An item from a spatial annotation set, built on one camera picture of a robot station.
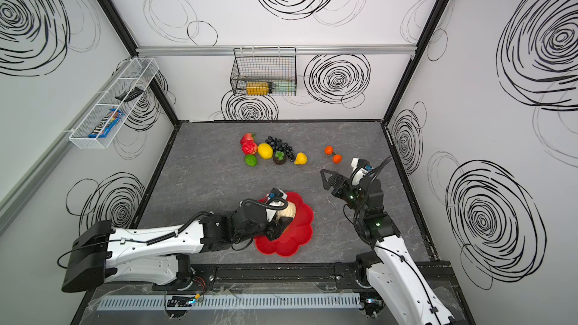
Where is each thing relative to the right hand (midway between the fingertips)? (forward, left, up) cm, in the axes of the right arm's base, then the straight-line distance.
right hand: (327, 174), depth 76 cm
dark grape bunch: (+26, +20, -16) cm, 36 cm away
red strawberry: (+29, +34, -16) cm, 48 cm away
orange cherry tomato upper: (+24, -5, -17) cm, 30 cm away
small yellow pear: (+19, +9, -17) cm, 27 cm away
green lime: (+17, +31, -16) cm, 39 cm away
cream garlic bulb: (-12, +13, -2) cm, 18 cm away
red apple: (+23, +33, -14) cm, 42 cm away
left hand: (-13, +13, -6) cm, 19 cm away
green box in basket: (+31, +16, +13) cm, 37 cm away
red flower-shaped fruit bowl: (-13, +10, -20) cm, 26 cm away
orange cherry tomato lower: (+19, -8, -18) cm, 27 cm away
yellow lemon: (+23, +26, -17) cm, 38 cm away
